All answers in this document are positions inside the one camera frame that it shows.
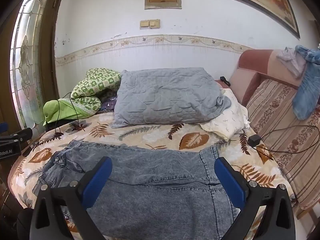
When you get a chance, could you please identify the grey acid-wash denim pants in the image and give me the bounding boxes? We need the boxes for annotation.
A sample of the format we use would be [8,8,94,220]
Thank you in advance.
[33,140,238,239]

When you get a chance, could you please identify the green patterned quilt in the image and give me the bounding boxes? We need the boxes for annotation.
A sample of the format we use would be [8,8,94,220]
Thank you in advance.
[43,68,121,125]

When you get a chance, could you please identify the black power adapter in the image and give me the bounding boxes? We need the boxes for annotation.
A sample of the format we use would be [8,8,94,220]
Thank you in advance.
[247,134,261,147]

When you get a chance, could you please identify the purple cloth behind pillow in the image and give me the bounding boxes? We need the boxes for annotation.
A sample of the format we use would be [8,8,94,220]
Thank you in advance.
[99,89,117,112]

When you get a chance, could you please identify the cream white folded cloth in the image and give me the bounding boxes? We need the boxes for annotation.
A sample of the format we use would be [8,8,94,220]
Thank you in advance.
[200,88,250,141]

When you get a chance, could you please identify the striped floral sofa cushion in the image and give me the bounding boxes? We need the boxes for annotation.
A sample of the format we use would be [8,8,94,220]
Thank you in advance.
[247,79,319,210]

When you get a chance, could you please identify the blue jeans on sofa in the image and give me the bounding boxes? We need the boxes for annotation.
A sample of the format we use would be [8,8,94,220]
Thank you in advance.
[292,45,320,120]

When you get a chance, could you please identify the leaf pattern bed blanket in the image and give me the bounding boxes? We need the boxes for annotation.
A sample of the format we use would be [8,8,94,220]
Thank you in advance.
[8,113,295,207]

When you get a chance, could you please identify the stained glass wooden door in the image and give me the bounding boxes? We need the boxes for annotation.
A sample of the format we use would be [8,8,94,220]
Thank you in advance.
[1,0,61,138]

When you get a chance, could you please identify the small black object on sofa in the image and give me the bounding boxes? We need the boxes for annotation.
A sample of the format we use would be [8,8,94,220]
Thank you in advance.
[220,76,231,87]

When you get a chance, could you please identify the grey cloth on sofa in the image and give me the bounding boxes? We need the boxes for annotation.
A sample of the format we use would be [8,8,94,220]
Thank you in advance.
[276,47,306,79]

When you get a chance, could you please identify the grey quilted pillow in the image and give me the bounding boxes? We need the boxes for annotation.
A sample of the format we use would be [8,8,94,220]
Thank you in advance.
[112,67,231,128]

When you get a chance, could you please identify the black cable on quilt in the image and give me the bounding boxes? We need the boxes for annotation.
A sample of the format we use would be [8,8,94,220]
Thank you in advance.
[53,91,80,133]

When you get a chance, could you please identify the black adapter cable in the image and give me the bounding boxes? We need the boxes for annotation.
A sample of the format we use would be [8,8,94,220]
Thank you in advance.
[249,125,320,161]

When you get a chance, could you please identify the beige wall switches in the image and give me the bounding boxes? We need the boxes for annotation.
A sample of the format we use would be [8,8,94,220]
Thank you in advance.
[139,19,161,29]

